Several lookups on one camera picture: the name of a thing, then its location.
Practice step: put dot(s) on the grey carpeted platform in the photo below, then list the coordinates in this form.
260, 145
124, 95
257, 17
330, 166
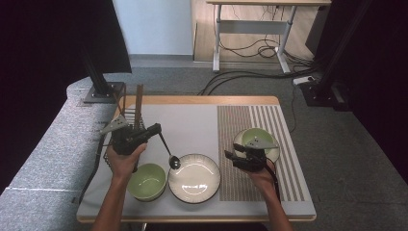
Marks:
38, 166

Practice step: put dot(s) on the black metal stand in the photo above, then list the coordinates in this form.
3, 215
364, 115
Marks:
320, 96
100, 85

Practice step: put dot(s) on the large white ribbed plate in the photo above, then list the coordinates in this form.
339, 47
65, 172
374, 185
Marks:
194, 186

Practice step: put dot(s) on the dark wooden chopstick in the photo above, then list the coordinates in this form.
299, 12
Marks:
137, 102
141, 102
124, 102
118, 104

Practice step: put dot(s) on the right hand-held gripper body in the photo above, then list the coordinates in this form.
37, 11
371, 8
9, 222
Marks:
253, 160

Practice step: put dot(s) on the person's right hand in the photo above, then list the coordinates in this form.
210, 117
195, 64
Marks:
264, 179

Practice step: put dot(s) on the brown striped placemat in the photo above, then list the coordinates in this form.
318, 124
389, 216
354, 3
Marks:
231, 186

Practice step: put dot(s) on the green bowl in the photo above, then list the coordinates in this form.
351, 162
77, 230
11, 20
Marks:
256, 133
276, 155
146, 186

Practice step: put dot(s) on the person's left hand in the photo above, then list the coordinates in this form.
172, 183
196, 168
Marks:
123, 166

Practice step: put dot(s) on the black curtain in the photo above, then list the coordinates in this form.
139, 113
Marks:
48, 64
385, 80

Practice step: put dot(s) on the white metal desk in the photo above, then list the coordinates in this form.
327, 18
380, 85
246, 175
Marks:
250, 27

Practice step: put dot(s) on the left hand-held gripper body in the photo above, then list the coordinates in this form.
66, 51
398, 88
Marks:
128, 141

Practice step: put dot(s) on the white power strip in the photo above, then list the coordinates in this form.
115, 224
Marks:
303, 80

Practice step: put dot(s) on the wooden table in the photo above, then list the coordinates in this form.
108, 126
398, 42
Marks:
224, 100

